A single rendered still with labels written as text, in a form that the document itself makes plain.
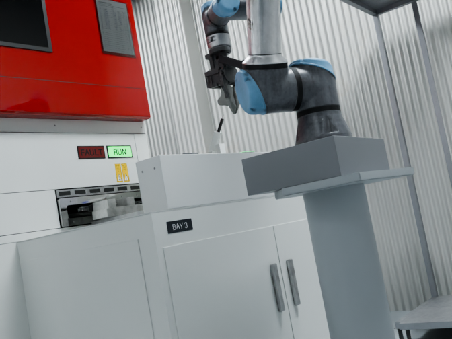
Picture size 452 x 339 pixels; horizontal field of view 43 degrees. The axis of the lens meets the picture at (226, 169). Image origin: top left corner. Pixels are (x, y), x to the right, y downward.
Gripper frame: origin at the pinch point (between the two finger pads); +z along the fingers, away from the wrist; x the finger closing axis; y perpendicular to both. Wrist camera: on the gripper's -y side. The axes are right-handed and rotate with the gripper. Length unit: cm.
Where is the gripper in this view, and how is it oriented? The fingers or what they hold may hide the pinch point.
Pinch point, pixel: (236, 109)
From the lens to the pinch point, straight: 181.1
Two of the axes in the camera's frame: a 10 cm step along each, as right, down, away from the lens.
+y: -7.5, 2.0, 6.3
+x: -6.4, 0.4, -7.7
